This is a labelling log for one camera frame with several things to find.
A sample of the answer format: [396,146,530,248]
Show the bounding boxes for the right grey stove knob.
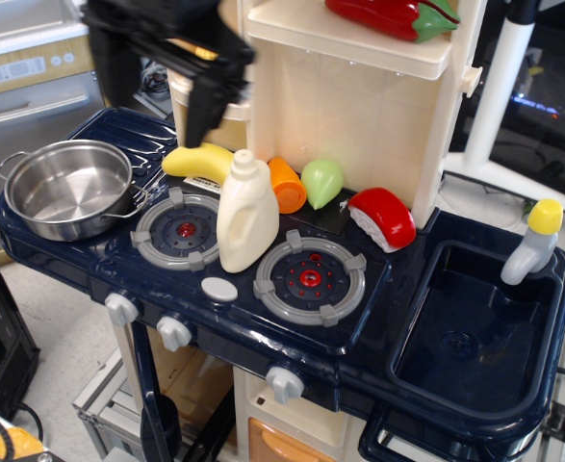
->
[266,366,304,404]

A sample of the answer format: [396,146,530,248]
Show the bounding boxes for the middle grey stove knob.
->
[156,316,193,352]

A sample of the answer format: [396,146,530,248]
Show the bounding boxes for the red toy chili pepper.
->
[324,0,460,42]

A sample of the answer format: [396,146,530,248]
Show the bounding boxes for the light green toy pear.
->
[300,159,344,210]

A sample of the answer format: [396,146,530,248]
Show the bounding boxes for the left grey stove burner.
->
[130,188,219,272]

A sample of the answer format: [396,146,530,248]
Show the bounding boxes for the navy toy kitchen countertop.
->
[0,109,565,461]

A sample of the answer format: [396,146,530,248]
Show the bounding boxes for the cream toy detergent bottle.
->
[217,149,279,273]

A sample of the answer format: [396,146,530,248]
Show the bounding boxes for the stainless steel pot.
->
[0,140,149,242]

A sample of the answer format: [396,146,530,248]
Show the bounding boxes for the grey faucet with yellow cap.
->
[501,198,564,286]

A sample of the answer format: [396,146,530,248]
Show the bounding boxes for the grey oval button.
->
[200,277,239,302]

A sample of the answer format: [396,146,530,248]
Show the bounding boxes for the orange toy drawer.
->
[248,418,333,462]

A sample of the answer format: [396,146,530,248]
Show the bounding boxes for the yellow toy banana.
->
[162,142,234,185]

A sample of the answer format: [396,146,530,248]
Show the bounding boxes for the right grey stove burner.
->
[253,229,367,327]

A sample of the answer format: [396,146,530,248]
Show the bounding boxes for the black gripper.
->
[81,1,255,148]

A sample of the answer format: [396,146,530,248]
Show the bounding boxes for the left grey stove knob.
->
[104,293,139,327]

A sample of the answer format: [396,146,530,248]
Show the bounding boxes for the orange toy carrot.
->
[269,157,307,214]

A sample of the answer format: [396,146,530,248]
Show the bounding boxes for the grey stove burner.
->
[130,188,219,272]
[253,229,367,327]

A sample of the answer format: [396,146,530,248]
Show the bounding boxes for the toy dishwasher appliance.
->
[0,1,104,251]

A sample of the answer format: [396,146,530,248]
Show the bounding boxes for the red and white toy sushi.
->
[347,188,417,253]

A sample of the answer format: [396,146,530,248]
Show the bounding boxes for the cream toy kitchen shelf unit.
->
[166,0,486,230]

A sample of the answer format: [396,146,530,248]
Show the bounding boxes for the navy toy sink basin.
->
[390,241,565,419]

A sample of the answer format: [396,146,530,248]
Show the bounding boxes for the grey stove knob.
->
[104,293,139,327]
[156,316,193,352]
[266,366,304,404]

